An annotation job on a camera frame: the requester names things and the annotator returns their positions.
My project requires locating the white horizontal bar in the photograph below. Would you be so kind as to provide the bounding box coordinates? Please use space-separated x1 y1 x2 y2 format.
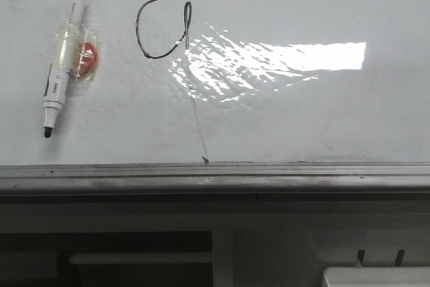
69 252 213 265

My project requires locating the aluminium whiteboard tray rail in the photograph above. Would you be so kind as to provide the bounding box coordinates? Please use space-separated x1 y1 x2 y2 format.
1 162 429 202

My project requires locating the white cabinet frame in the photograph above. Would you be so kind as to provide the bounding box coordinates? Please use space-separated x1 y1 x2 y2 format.
1 196 429 286

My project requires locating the white whiteboard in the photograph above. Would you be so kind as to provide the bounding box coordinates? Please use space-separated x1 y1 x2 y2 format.
1 0 429 165

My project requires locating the white whiteboard marker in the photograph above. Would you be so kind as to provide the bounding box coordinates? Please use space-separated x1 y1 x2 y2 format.
43 0 86 138

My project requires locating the white box lower right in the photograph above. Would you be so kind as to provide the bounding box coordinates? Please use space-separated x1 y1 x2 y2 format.
321 267 429 286

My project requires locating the red round magnet with tape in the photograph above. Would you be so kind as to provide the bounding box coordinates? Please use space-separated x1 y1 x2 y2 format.
52 22 100 82

